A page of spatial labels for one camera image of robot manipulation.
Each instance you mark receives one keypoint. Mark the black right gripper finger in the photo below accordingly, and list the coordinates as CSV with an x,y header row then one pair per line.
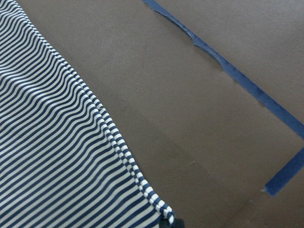
x,y
177,223

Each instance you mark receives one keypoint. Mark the navy white striped polo shirt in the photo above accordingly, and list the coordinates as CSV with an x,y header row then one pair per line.
x,y
63,162

